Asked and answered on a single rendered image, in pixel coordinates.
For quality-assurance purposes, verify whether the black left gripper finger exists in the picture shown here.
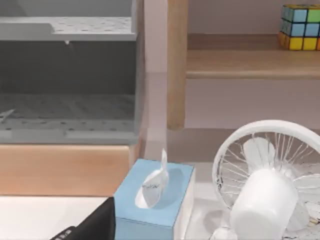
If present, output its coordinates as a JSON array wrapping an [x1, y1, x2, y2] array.
[[49, 196, 117, 240]]

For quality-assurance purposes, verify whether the light blue tissue box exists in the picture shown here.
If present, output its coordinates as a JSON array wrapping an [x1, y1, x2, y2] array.
[[112, 148, 196, 240]]

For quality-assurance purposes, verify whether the pale wooden drawer front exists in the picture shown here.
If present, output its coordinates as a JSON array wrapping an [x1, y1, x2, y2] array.
[[0, 143, 131, 197]]

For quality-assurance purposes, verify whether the grey pierced drawer inside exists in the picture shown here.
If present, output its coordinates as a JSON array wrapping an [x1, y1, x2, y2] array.
[[0, 16, 139, 145]]

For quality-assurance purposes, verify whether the wooden cupboard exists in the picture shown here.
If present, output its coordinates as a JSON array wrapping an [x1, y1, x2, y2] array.
[[0, 0, 146, 161]]

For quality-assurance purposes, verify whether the white desk fan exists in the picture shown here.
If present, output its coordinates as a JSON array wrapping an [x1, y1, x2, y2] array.
[[209, 119, 320, 240]]

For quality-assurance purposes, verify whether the wooden open shelf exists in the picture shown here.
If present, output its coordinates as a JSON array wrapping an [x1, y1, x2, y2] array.
[[166, 0, 320, 131]]

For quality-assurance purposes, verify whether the multicoloured puzzle cube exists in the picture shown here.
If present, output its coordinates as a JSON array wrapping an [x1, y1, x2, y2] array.
[[278, 3, 320, 52]]

